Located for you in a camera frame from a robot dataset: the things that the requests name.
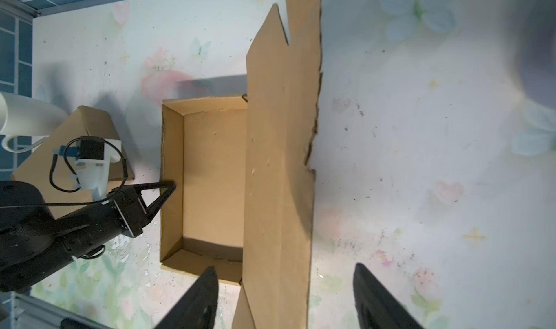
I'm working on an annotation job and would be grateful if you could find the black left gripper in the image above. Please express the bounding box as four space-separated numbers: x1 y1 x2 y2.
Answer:
1 181 176 292

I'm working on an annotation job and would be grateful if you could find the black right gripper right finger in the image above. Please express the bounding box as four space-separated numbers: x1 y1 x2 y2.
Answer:
353 262 423 329

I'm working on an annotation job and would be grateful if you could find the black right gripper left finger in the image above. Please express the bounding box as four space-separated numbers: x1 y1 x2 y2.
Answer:
156 266 219 329

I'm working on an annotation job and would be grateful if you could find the brown cardboard box sheet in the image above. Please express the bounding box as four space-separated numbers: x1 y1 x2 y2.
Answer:
12 106 134 218
160 0 321 328

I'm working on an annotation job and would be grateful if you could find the brown cardboard box top sheet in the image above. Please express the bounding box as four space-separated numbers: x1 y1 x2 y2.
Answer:
12 106 134 218

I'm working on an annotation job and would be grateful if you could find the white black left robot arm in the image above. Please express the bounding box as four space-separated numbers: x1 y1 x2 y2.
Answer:
1 181 176 293

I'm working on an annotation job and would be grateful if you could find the white ceramic mug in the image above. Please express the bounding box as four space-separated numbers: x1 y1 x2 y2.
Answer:
1 93 69 154

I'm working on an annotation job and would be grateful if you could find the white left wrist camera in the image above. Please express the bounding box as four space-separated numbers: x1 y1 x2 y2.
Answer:
49 136 128 202

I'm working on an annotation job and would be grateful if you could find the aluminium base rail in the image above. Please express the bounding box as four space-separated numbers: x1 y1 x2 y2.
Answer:
1 292 108 328

